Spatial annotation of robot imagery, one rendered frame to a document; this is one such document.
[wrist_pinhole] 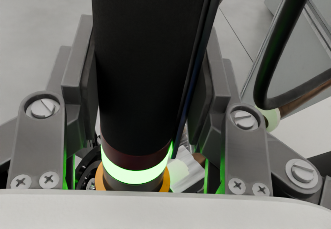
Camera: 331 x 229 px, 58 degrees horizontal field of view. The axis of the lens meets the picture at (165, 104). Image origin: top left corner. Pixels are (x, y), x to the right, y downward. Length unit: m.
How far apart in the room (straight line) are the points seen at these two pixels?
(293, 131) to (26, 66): 2.14
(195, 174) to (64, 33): 2.58
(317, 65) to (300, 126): 0.76
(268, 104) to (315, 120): 0.35
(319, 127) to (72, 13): 2.67
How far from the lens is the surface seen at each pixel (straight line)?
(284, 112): 0.28
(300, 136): 0.57
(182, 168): 0.21
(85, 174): 0.43
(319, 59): 1.32
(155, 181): 0.15
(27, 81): 2.35
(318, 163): 0.33
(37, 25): 2.88
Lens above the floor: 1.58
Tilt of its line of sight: 48 degrees down
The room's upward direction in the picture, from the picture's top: 10 degrees clockwise
